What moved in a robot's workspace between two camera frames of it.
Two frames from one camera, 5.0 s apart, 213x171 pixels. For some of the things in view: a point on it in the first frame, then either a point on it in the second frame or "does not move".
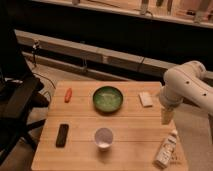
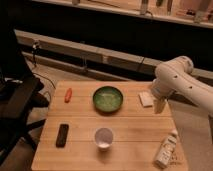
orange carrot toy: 68,95 does not move
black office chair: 19,97 does not move
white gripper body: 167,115 -> 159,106
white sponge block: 146,99 does not move
